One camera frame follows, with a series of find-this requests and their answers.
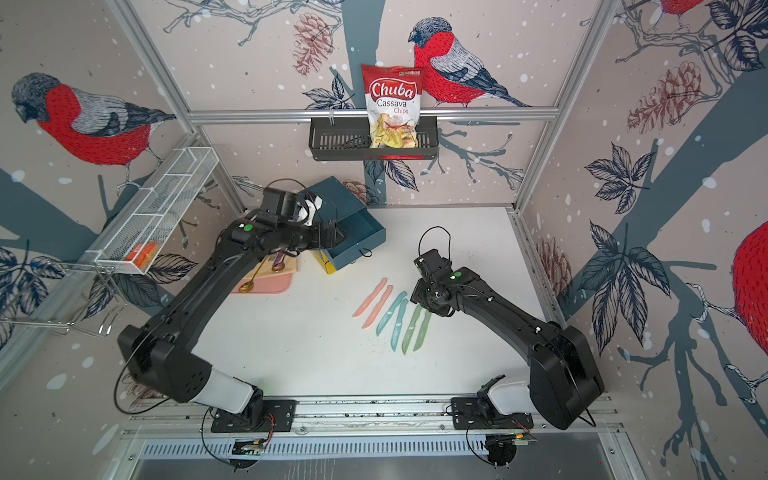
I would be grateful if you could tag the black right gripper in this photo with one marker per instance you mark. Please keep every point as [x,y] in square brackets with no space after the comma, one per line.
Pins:
[416,297]

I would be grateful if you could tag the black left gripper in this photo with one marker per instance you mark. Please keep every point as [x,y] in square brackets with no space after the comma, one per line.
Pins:
[320,240]

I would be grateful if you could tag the green fruit knife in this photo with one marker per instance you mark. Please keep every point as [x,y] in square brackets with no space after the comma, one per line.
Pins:
[411,329]
[422,332]

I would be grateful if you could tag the yellow bottom drawer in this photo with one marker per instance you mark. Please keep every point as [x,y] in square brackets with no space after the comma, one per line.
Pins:
[324,261]

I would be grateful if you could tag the teal top drawer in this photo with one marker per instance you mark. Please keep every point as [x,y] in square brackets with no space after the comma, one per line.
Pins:
[362,234]

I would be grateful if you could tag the teal fruit knife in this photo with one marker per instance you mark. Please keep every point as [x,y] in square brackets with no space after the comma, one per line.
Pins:
[398,324]
[390,312]

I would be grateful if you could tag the teal drawer cabinet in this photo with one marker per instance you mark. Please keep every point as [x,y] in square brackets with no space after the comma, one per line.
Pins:
[337,202]

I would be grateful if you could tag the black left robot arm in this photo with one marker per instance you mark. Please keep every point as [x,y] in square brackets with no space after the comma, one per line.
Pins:
[159,355]

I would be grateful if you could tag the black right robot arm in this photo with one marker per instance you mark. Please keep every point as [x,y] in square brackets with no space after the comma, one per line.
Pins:
[564,378]

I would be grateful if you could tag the pink fruit knife right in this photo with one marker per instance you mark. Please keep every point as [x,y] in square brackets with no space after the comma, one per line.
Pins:
[378,307]

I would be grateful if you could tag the pink fruit knife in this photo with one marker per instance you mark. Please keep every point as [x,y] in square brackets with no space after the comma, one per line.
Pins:
[378,307]
[369,299]

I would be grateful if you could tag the pink fruit knife left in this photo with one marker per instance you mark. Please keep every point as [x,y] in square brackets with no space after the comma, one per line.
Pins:
[369,299]

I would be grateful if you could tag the iridescent purple spoon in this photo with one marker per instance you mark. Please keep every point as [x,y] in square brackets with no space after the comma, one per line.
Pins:
[278,264]

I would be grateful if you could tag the pink tray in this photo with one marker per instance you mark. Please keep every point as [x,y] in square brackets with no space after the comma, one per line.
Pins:
[270,284]

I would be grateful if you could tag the gold cutlery piece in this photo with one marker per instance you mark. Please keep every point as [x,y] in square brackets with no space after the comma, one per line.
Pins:
[248,283]

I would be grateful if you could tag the Chuba cassava chips bag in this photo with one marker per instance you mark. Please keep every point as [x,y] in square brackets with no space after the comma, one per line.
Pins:
[393,103]

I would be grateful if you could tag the orange item in shelf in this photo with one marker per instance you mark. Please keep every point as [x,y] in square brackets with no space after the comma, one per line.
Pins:
[142,255]

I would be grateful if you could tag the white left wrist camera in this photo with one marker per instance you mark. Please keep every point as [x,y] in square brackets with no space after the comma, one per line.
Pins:
[308,207]

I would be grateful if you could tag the black wire wall basket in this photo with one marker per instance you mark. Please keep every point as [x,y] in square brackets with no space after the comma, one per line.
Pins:
[348,139]

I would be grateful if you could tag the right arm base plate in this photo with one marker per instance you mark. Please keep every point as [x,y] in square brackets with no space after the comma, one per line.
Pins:
[473,413]

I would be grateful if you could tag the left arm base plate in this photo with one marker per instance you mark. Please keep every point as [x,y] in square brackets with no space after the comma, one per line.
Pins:
[263,416]

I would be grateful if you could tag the wire hook rack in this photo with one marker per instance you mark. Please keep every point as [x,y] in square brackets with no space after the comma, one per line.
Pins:
[61,297]

